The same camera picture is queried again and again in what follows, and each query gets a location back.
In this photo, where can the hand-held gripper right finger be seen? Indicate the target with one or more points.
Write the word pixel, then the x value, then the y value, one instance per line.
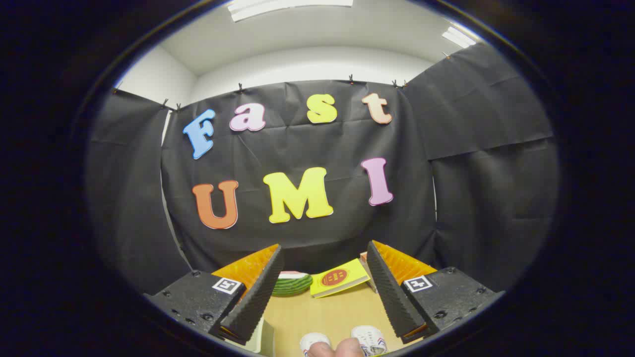
pixel 389 292

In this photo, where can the beige book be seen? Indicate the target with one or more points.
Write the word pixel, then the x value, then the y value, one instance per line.
pixel 364 260

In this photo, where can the watermelon slice plush toy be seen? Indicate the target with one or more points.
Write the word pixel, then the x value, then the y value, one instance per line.
pixel 292 285

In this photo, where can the long ceiling light panel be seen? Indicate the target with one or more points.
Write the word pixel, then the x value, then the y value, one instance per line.
pixel 278 7

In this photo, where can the small ceiling light panel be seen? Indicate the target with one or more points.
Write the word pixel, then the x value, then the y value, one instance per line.
pixel 457 37

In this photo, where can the yellow book with red circle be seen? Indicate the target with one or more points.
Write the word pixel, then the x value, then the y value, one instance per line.
pixel 327 290

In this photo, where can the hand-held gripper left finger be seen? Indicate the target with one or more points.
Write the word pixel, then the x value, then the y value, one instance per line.
pixel 258 297

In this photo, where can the beige fabric storage box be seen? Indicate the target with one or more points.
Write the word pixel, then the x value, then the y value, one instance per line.
pixel 265 339

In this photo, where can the white striped canvas shoe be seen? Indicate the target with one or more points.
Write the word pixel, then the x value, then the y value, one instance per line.
pixel 313 339
pixel 369 337

